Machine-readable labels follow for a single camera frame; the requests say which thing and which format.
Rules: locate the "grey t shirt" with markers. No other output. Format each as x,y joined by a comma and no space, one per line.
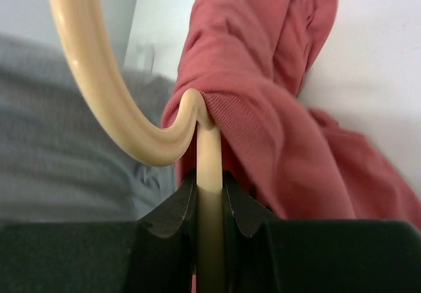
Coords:
57,163

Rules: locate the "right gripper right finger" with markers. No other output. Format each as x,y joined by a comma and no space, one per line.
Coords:
268,254

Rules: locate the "beige plastic hanger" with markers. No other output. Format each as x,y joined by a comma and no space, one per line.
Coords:
89,55

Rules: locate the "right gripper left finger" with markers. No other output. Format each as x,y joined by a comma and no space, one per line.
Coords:
153,254

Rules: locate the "red t shirt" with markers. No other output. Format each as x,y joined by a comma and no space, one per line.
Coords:
248,58

